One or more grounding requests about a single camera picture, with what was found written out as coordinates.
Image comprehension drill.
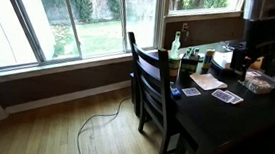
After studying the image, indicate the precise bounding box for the white paper napkin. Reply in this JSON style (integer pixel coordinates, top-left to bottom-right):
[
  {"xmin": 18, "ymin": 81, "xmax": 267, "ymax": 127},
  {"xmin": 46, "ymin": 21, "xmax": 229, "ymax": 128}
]
[{"xmin": 188, "ymin": 71, "xmax": 229, "ymax": 94}]

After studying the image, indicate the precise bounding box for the grey floor cable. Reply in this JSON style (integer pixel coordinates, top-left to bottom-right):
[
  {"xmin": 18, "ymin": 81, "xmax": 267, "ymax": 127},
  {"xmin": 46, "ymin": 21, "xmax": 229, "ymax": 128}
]
[{"xmin": 75, "ymin": 91, "xmax": 132, "ymax": 154}]

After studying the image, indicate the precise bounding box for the small white window frame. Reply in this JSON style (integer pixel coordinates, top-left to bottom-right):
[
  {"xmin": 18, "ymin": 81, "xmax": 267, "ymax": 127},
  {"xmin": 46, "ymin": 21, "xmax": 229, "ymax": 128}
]
[{"xmin": 161, "ymin": 0, "xmax": 247, "ymax": 30}]

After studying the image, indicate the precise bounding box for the green glass bottle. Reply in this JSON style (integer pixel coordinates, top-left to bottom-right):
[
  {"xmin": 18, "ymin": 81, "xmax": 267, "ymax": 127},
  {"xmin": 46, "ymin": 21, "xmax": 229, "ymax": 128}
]
[{"xmin": 169, "ymin": 30, "xmax": 184, "ymax": 61}]

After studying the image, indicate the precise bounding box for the dark wooden chair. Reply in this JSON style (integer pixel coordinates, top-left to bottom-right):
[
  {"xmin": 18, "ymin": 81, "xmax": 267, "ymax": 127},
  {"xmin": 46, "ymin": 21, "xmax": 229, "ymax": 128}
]
[{"xmin": 117, "ymin": 31, "xmax": 204, "ymax": 154}]

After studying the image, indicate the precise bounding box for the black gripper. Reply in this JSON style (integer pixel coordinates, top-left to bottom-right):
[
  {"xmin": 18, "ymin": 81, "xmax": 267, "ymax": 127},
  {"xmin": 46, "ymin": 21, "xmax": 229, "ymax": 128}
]
[{"xmin": 229, "ymin": 45, "xmax": 254, "ymax": 83}]

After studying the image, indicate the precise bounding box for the clear plastic bag of food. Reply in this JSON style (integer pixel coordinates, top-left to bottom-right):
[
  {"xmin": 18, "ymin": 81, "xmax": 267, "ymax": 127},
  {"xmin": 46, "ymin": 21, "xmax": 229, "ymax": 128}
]
[{"xmin": 237, "ymin": 69, "xmax": 275, "ymax": 97}]

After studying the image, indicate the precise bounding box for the labelled round tin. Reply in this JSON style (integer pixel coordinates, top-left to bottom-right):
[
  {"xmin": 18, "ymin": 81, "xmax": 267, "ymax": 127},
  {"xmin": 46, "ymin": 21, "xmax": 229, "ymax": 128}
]
[{"xmin": 167, "ymin": 57, "xmax": 181, "ymax": 80}]

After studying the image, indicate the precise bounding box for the large white window frame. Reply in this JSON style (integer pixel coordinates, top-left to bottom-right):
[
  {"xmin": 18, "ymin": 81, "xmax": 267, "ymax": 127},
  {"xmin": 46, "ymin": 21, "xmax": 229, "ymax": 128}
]
[{"xmin": 0, "ymin": 0, "xmax": 167, "ymax": 100}]

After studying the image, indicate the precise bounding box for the black box with green markers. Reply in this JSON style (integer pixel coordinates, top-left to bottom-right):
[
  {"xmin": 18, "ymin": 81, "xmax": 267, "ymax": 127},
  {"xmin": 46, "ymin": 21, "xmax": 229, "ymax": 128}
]
[{"xmin": 179, "ymin": 46, "xmax": 202, "ymax": 76}]

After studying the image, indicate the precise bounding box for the white wall outlet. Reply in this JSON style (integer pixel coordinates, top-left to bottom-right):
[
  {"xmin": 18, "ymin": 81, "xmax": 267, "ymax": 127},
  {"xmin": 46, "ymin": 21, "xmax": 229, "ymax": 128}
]
[{"xmin": 181, "ymin": 22, "xmax": 189, "ymax": 33}]

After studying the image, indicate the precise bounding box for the blue granola bar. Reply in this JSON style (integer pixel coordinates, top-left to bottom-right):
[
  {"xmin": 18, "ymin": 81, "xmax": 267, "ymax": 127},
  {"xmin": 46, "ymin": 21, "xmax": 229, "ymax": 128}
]
[{"xmin": 170, "ymin": 87, "xmax": 183, "ymax": 100}]

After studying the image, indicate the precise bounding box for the blue deck of cards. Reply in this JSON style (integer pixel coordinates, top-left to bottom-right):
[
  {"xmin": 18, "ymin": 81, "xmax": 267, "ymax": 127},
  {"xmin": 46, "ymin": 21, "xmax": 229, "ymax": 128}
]
[{"xmin": 210, "ymin": 87, "xmax": 236, "ymax": 104}]

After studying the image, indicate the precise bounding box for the single blue playing card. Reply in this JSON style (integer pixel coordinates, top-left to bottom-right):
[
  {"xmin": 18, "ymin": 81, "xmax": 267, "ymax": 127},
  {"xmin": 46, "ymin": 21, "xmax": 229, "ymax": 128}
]
[
  {"xmin": 225, "ymin": 90, "xmax": 246, "ymax": 106},
  {"xmin": 181, "ymin": 86, "xmax": 203, "ymax": 99}
]

